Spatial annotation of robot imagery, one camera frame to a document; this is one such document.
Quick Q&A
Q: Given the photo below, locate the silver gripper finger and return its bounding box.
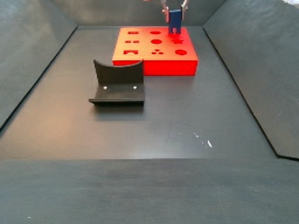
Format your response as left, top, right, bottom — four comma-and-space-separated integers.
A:
160, 0, 170, 23
182, 0, 190, 20

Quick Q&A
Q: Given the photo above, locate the blue square-circle peg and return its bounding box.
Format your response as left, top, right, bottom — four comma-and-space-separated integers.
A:
168, 10, 182, 34

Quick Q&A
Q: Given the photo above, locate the red shape-sorting block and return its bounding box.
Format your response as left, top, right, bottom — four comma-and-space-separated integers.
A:
112, 26, 199, 76

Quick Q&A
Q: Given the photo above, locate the black curved holder bracket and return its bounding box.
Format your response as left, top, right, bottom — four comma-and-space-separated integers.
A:
88, 60, 146, 105

